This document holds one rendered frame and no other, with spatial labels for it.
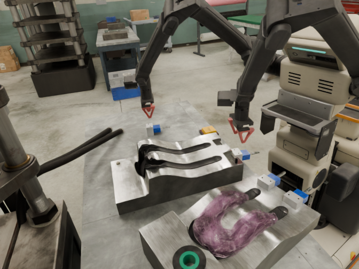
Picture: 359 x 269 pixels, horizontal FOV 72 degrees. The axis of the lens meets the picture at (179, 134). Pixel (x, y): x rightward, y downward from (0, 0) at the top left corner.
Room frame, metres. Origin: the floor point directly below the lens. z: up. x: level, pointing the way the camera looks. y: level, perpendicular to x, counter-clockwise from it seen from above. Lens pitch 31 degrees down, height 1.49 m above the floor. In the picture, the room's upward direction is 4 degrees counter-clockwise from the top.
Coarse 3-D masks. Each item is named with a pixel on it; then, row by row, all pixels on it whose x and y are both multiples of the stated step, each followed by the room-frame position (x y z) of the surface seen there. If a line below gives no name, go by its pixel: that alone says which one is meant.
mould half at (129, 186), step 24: (168, 144) 0.92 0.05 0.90; (192, 144) 0.92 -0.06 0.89; (120, 168) 0.82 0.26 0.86; (168, 168) 0.71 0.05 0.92; (216, 168) 0.74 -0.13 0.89; (240, 168) 0.75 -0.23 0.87; (120, 192) 0.67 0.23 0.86; (144, 192) 0.66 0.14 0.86; (168, 192) 0.67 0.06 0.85; (192, 192) 0.70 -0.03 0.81
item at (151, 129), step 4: (148, 124) 1.20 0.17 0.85; (152, 124) 1.20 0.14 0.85; (148, 128) 1.16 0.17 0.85; (152, 128) 1.17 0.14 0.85; (156, 128) 1.17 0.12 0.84; (160, 128) 1.19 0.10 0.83; (164, 128) 1.19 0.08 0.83; (148, 132) 1.16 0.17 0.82; (152, 132) 1.17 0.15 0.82; (156, 132) 1.17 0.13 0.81
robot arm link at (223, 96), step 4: (220, 92) 0.89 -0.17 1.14; (224, 92) 0.88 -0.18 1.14; (228, 92) 0.88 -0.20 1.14; (232, 92) 0.87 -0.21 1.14; (220, 96) 0.87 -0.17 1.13; (224, 96) 0.87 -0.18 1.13; (228, 96) 0.87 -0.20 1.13; (232, 96) 0.86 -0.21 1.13; (220, 100) 0.88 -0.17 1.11; (224, 100) 0.87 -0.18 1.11; (228, 100) 0.87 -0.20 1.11; (232, 100) 0.85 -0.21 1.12; (240, 100) 0.81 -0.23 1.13; (244, 100) 0.80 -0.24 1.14; (248, 100) 0.80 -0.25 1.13; (220, 104) 0.88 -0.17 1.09; (224, 104) 0.88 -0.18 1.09; (228, 104) 0.87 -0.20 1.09; (240, 104) 0.81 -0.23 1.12; (244, 104) 0.81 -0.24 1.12
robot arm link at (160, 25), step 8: (160, 16) 0.95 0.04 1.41; (160, 24) 0.92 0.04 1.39; (168, 24) 0.88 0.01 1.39; (176, 24) 0.88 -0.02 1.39; (160, 32) 0.94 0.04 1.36; (168, 32) 0.90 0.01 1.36; (152, 40) 0.98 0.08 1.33; (160, 40) 0.97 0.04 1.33; (152, 48) 1.00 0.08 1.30; (160, 48) 1.00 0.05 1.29; (144, 56) 1.05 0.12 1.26; (152, 56) 1.03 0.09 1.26; (144, 64) 1.06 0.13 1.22; (152, 64) 1.06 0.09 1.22; (136, 72) 1.13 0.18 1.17; (144, 72) 1.08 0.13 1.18; (136, 80) 1.12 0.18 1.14
